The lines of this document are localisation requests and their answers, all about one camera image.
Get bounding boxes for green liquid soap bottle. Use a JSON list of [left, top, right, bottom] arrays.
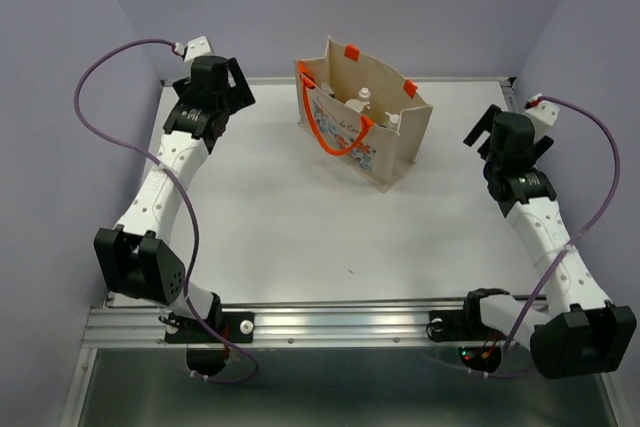
[[385, 112, 400, 129]]

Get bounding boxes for cream canvas bag orange handles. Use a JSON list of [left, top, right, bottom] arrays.
[[294, 38, 434, 192]]

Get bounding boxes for peach conical squeeze bottle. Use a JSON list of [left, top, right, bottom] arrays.
[[345, 87, 371, 113]]

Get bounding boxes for white bottle black cap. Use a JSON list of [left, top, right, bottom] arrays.
[[320, 83, 336, 98]]

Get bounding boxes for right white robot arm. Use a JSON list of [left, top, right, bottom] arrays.
[[460, 95, 637, 379]]

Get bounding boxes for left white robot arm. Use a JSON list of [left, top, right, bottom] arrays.
[[94, 55, 255, 341]]

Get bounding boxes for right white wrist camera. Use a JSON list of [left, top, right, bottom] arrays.
[[524, 93, 560, 141]]

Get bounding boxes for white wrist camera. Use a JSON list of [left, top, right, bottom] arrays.
[[172, 36, 214, 64], [524, 93, 560, 141]]

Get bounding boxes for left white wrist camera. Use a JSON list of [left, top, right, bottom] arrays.
[[172, 36, 214, 64]]

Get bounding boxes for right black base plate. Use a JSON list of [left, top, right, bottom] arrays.
[[425, 309, 506, 375]]

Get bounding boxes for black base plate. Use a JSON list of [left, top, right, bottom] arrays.
[[158, 310, 257, 384], [425, 309, 506, 375]]

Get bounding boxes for aluminium frame rail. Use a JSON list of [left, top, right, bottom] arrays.
[[59, 75, 624, 427]]

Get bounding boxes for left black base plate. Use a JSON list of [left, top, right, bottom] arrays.
[[158, 310, 257, 384]]

